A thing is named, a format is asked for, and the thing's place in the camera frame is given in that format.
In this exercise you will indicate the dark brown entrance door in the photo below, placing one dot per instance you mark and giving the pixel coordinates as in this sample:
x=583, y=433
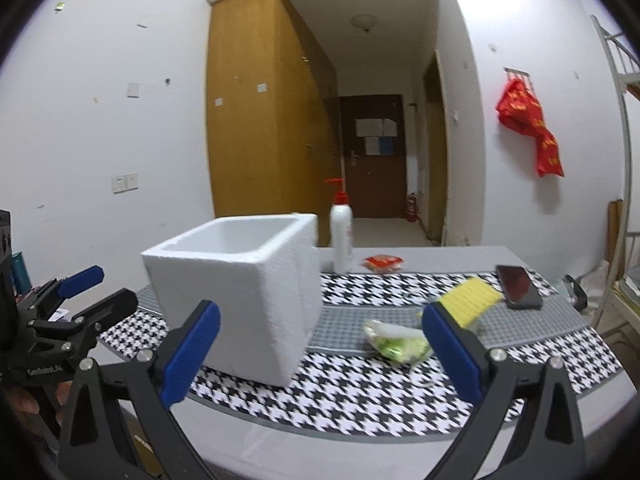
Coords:
x=380, y=185

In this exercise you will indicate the narrow white paper notice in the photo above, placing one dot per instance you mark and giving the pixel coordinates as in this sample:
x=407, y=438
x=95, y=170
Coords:
x=390, y=126

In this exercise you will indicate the red fire extinguisher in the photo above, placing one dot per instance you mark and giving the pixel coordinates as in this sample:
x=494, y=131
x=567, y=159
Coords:
x=412, y=210

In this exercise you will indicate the blue paper notice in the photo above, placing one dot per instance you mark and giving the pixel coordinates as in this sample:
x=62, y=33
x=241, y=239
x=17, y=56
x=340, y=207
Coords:
x=387, y=145

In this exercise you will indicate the yellow sponge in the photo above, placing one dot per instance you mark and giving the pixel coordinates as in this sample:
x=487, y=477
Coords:
x=472, y=297

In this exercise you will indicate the white double wall switch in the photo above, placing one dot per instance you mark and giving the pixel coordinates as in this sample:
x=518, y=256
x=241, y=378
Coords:
x=125, y=183

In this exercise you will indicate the light wooden side door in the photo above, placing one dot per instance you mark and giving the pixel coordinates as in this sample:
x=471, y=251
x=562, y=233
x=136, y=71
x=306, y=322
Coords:
x=436, y=160

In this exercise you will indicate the black smartphone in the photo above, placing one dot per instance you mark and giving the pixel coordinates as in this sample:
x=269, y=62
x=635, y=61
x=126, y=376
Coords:
x=520, y=287

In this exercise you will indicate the large white paper notice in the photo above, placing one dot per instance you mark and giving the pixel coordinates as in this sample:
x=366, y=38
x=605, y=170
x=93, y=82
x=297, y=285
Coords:
x=369, y=127

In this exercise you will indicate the small white paper notice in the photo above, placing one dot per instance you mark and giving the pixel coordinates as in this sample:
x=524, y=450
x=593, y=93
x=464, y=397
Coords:
x=372, y=145

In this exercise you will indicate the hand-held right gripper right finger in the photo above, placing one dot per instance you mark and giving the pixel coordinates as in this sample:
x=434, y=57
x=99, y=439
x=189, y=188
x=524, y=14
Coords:
x=452, y=355

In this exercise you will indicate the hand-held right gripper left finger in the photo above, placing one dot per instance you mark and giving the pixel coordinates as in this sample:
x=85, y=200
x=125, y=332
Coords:
x=192, y=355

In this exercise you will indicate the white foam box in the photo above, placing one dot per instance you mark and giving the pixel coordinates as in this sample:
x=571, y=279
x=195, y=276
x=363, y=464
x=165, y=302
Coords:
x=250, y=310

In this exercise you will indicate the ceiling lamp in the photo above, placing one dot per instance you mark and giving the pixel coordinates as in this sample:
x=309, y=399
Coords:
x=364, y=22

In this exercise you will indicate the white pump bottle red cap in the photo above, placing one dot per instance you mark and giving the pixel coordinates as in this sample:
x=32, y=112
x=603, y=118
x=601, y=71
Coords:
x=341, y=240

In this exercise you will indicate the red snack packet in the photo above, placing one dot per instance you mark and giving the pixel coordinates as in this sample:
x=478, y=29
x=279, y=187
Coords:
x=382, y=262

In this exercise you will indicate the person's left hand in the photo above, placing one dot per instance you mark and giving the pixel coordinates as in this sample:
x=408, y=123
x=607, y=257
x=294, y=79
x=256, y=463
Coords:
x=22, y=402

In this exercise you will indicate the wooden board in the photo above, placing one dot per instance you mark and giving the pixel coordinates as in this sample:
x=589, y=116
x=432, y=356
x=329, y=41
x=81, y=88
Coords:
x=616, y=232

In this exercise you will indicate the teal cup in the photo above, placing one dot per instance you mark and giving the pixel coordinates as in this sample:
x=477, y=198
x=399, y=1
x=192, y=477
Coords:
x=21, y=272

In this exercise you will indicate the houndstooth table mat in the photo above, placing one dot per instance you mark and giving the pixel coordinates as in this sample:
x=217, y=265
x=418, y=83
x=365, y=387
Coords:
x=375, y=400

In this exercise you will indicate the green plastic bag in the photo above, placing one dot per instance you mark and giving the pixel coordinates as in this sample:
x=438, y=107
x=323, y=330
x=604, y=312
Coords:
x=400, y=347

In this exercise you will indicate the metal wall hook rack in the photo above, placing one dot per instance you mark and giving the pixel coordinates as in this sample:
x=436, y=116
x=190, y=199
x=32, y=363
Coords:
x=517, y=72

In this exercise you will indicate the wooden wardrobe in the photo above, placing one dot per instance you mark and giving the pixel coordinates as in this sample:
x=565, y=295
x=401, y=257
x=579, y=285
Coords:
x=260, y=110

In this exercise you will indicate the white square wall socket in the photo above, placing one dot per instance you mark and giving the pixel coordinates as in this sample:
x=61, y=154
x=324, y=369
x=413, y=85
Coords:
x=133, y=89

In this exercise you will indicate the white metal bed frame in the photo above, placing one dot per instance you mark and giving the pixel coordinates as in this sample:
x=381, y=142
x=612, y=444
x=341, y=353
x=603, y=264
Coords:
x=624, y=110

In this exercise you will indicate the red hanging cloth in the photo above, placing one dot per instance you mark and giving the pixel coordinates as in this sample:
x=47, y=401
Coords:
x=525, y=110

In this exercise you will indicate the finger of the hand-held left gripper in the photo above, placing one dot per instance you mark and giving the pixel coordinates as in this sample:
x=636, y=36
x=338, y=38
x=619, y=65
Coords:
x=80, y=280
x=112, y=307

